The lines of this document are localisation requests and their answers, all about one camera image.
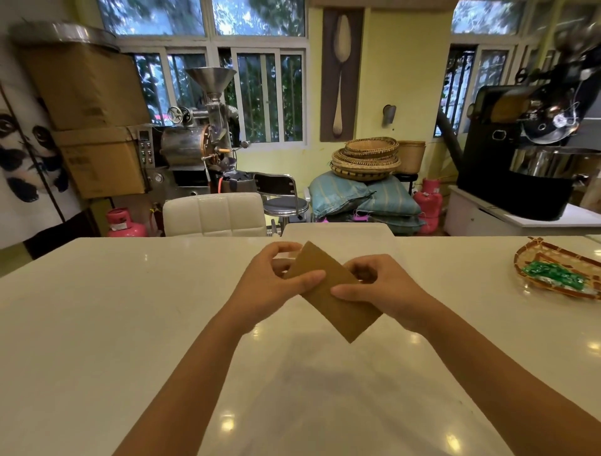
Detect round metal lid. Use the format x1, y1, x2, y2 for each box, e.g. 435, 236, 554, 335
9, 21, 121, 53

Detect brown paper sleeves group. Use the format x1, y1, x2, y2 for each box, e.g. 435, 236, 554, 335
283, 241, 384, 344

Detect panda painting screen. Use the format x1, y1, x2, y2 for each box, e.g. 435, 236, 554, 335
0, 82, 85, 250

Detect person's left forearm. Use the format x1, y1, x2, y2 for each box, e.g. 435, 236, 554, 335
112, 303, 257, 456

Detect person's right hand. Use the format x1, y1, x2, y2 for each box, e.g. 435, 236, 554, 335
331, 254, 440, 334

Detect wooden spoon wall picture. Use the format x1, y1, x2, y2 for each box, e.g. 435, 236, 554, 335
320, 8, 365, 143

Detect green snack packets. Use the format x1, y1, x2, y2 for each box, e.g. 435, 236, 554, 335
522, 261, 590, 290

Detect white padded chair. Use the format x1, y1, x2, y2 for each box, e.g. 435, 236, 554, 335
162, 192, 267, 237

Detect white cabinet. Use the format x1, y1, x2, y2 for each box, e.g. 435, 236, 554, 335
443, 185, 601, 237

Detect white framed window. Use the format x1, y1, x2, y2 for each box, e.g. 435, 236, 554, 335
96, 0, 309, 149

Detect translucent plastic box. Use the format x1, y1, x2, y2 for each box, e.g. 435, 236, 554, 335
280, 222, 400, 264

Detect small black stool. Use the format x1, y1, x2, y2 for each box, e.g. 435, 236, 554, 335
395, 172, 419, 196

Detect pink gas cylinder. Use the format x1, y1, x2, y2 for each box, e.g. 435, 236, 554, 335
105, 208, 148, 237
413, 177, 444, 235

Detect person's right forearm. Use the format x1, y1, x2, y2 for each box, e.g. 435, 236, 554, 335
413, 300, 601, 456

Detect woven bamboo tray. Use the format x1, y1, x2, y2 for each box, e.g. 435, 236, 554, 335
514, 236, 601, 301

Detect black coffee roaster machine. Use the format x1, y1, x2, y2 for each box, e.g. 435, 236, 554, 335
458, 28, 601, 222

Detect teal striped sack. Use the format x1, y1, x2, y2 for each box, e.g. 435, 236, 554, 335
371, 214, 426, 236
356, 175, 422, 217
307, 170, 376, 219

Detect barred window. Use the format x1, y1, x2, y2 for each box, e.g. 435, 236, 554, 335
434, 0, 564, 140

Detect person's left hand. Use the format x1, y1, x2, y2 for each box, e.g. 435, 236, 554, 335
225, 241, 327, 335

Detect black metal chair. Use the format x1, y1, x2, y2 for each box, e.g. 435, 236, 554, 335
253, 172, 311, 224

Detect stack of flat woven trays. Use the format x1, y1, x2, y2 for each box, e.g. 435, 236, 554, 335
329, 137, 403, 183

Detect black flue pipe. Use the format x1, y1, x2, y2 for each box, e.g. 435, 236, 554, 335
435, 110, 463, 168

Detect large brown cardboard box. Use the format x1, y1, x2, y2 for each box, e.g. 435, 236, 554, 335
18, 42, 151, 132

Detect tall woven basket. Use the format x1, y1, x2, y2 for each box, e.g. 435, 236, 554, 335
396, 140, 427, 175

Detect silver coffee roaster machine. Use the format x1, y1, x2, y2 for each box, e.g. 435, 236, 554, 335
136, 66, 252, 198

